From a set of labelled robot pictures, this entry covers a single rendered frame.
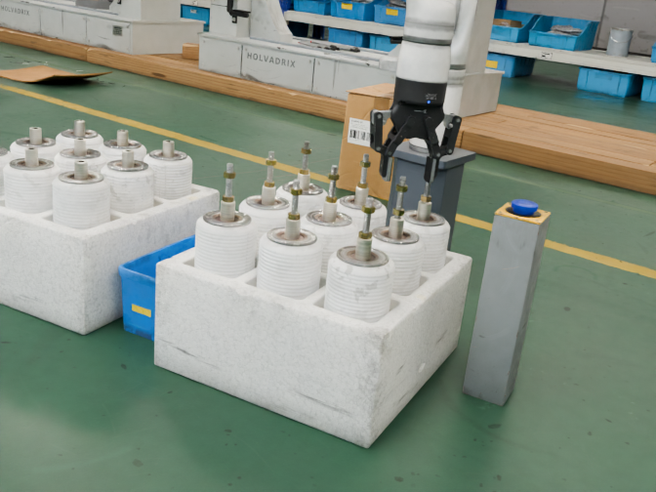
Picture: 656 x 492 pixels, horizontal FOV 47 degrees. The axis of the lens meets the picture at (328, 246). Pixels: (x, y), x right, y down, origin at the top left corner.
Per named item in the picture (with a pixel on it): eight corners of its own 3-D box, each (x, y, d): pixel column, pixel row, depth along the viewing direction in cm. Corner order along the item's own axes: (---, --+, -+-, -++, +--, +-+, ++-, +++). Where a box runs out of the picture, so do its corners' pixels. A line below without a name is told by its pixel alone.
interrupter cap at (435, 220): (398, 224, 124) (399, 220, 124) (401, 211, 131) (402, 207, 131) (444, 230, 123) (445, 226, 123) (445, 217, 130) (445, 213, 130)
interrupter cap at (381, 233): (424, 235, 120) (424, 231, 120) (412, 250, 113) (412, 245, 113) (379, 226, 122) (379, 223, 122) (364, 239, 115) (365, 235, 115)
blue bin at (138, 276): (215, 278, 158) (218, 225, 154) (259, 292, 153) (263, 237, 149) (114, 329, 133) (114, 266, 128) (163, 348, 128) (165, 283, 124)
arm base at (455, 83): (422, 142, 163) (433, 61, 157) (460, 151, 158) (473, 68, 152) (400, 147, 156) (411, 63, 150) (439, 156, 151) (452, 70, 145)
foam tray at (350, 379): (278, 290, 155) (285, 207, 149) (457, 347, 139) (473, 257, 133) (152, 364, 122) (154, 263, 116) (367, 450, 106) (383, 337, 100)
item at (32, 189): (37, 245, 147) (33, 155, 141) (73, 257, 143) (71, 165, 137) (-4, 259, 139) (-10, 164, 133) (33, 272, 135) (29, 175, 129)
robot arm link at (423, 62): (430, 72, 117) (436, 31, 115) (461, 85, 107) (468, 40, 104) (376, 68, 114) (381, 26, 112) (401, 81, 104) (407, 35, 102)
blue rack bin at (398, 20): (400, 22, 665) (403, -3, 658) (438, 27, 645) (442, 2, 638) (370, 21, 626) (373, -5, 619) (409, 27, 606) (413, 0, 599)
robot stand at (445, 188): (399, 264, 177) (417, 138, 166) (455, 282, 169) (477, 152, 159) (365, 279, 165) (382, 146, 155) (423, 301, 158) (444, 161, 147)
